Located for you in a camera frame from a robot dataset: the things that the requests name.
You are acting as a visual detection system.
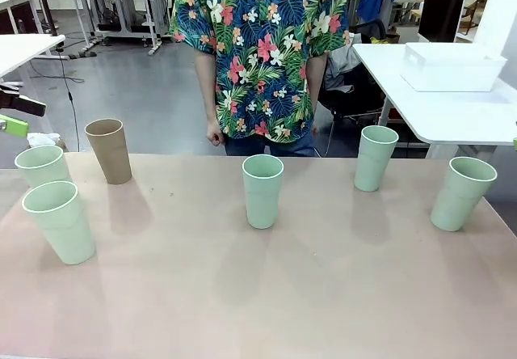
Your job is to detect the light green plastic cup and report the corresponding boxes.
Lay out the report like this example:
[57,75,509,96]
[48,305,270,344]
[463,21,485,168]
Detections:
[21,180,97,266]
[430,156,498,232]
[242,154,285,230]
[14,145,74,191]
[353,125,401,192]

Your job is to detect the white plastic storage basket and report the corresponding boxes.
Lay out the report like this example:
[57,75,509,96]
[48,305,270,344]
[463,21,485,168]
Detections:
[400,41,508,93]

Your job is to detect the person's right forearm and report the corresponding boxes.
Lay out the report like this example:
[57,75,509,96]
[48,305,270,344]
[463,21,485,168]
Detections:
[194,49,220,124]

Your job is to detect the person's left forearm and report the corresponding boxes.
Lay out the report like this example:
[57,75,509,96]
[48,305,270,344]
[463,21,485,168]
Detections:
[307,53,329,125]

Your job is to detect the person's right hand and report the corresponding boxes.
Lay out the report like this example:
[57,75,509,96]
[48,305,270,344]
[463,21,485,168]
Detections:
[206,119,225,148]

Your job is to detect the white desk with rounded corner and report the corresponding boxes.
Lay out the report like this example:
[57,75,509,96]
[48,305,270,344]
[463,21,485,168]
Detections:
[0,33,67,80]

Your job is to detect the black stand pole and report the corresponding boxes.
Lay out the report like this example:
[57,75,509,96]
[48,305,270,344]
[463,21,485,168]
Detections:
[29,0,61,37]

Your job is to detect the black computer monitor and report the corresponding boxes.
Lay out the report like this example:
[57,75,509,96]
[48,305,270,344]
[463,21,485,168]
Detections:
[417,0,466,44]

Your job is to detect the grey garment on chair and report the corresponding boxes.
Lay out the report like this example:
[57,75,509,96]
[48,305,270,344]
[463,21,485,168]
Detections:
[326,44,364,92]

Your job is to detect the blue jeans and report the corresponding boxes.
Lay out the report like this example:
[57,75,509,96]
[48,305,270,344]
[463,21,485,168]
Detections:
[223,129,323,158]

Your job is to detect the person in floral shirt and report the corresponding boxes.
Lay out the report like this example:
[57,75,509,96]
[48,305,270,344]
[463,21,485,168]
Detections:
[169,0,352,145]

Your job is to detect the black floor cable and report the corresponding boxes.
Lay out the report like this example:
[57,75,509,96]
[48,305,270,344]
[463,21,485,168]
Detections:
[27,45,86,153]

